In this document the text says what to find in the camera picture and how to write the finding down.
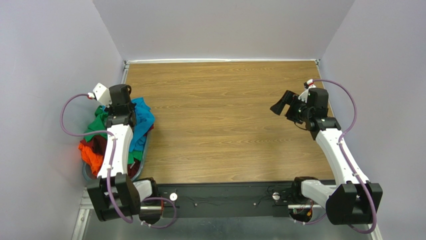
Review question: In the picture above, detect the orange t shirt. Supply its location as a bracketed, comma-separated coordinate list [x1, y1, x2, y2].
[78, 143, 104, 176]

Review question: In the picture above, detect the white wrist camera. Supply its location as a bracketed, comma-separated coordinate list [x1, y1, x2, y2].
[92, 83, 112, 108]
[298, 79, 317, 103]

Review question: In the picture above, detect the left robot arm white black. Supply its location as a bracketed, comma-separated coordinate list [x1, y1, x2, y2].
[87, 83, 156, 223]

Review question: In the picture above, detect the blue t shirt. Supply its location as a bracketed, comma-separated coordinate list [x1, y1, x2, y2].
[129, 97, 155, 152]

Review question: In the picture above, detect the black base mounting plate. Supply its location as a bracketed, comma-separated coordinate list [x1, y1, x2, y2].
[138, 181, 337, 225]

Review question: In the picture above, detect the dark red t shirt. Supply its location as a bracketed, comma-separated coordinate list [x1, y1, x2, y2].
[81, 124, 155, 179]

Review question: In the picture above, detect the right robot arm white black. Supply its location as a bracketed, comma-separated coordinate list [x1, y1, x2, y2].
[270, 87, 383, 226]

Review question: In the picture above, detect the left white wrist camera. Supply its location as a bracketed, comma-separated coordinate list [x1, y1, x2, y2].
[92, 83, 112, 108]

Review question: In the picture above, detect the green t shirt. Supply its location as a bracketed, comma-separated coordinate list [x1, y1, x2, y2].
[83, 105, 136, 165]

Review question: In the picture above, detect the grey laundry basket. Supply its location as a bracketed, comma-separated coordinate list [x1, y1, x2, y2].
[81, 131, 152, 183]

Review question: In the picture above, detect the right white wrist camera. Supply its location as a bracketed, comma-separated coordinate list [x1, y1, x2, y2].
[298, 79, 317, 103]

